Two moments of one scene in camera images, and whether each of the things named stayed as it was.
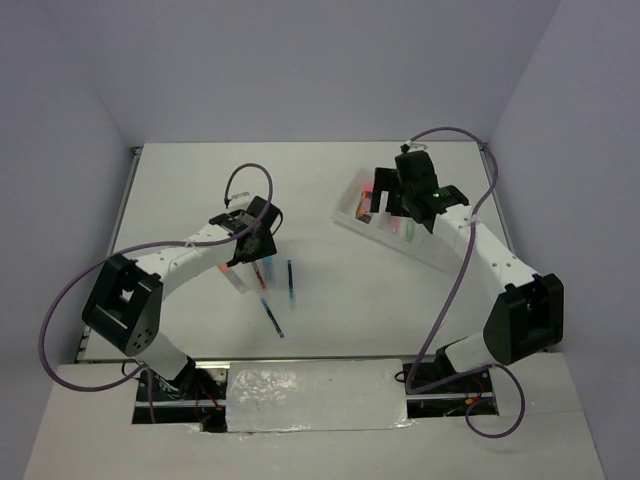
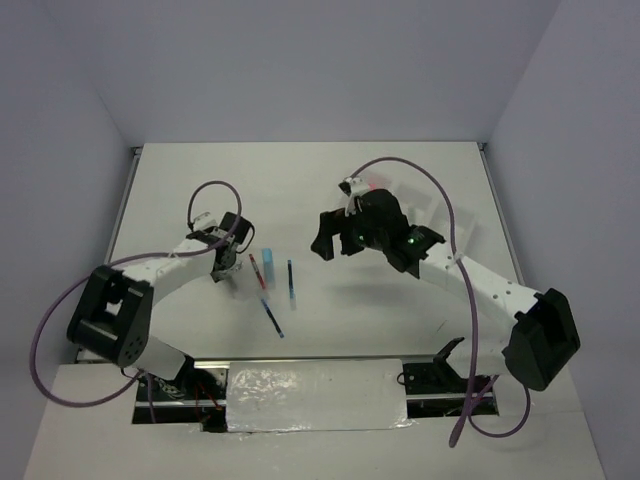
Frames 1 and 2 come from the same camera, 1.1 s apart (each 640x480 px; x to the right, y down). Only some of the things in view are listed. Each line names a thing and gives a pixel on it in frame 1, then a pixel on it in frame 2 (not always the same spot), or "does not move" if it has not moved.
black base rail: x=436 y=392 does not move
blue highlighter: x=269 y=270 does not move
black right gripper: x=386 y=179 -> x=332 y=223
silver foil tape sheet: x=316 y=395 does not move
